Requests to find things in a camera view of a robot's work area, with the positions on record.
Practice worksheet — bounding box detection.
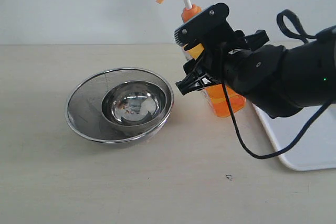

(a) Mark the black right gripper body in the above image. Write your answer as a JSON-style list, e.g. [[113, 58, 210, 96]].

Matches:
[[182, 20, 253, 88]]

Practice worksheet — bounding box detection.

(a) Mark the orange pump soap bottle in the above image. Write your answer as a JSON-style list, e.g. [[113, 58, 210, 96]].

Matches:
[[156, 0, 246, 118]]

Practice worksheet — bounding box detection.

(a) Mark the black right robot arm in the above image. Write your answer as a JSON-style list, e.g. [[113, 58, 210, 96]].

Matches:
[[176, 27, 335, 118]]

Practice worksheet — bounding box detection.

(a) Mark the small steel inner bowl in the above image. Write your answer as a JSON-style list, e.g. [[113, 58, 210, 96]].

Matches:
[[101, 80, 168, 132]]

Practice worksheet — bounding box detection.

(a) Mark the steel mesh strainer basket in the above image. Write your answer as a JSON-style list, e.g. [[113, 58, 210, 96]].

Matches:
[[65, 67, 174, 144]]

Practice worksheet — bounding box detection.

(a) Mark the white rectangular plastic tray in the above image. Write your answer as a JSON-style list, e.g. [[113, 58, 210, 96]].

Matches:
[[254, 105, 335, 171]]

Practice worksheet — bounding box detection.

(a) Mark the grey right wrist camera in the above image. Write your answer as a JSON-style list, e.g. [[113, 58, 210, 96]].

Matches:
[[174, 3, 234, 47]]

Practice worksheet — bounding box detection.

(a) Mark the black right camera cable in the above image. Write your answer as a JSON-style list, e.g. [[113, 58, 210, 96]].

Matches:
[[222, 9, 336, 160]]

